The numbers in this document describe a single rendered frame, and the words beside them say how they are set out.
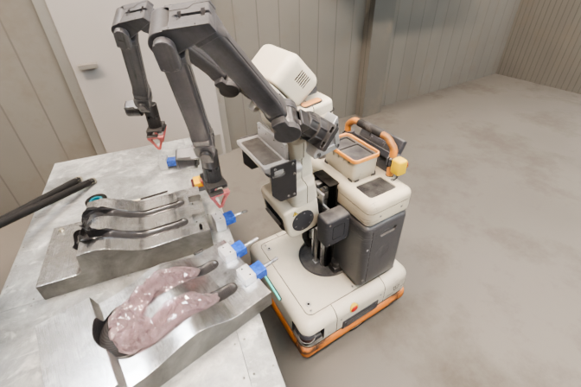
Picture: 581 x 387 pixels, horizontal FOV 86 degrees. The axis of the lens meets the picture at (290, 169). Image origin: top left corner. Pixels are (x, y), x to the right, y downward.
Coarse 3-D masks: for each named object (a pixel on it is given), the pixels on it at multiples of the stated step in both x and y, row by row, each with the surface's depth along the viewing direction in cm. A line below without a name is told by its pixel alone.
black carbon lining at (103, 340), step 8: (208, 264) 95; (216, 264) 94; (200, 272) 92; (208, 272) 92; (224, 288) 88; (232, 288) 88; (224, 296) 85; (96, 320) 74; (104, 320) 78; (96, 328) 74; (104, 328) 77; (96, 336) 73; (104, 336) 75; (104, 344) 74; (112, 344) 74; (112, 352) 72; (120, 352) 72; (136, 352) 71
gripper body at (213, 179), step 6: (204, 168) 99; (216, 168) 101; (204, 174) 101; (210, 174) 100; (216, 174) 101; (204, 180) 103; (210, 180) 101; (216, 180) 101; (222, 180) 103; (210, 186) 100; (216, 186) 100; (222, 186) 101; (210, 192) 100
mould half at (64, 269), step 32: (192, 192) 119; (96, 224) 99; (128, 224) 103; (160, 224) 105; (192, 224) 104; (64, 256) 98; (96, 256) 91; (128, 256) 95; (160, 256) 100; (64, 288) 92
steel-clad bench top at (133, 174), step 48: (192, 144) 169; (96, 192) 135; (144, 192) 134; (48, 240) 112; (96, 288) 95; (0, 336) 83; (240, 336) 81; (0, 384) 73; (192, 384) 72; (240, 384) 72
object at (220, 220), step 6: (246, 210) 118; (216, 216) 112; (222, 216) 112; (228, 216) 114; (234, 216) 114; (216, 222) 110; (222, 222) 112; (228, 222) 114; (234, 222) 115; (216, 228) 112; (222, 228) 113
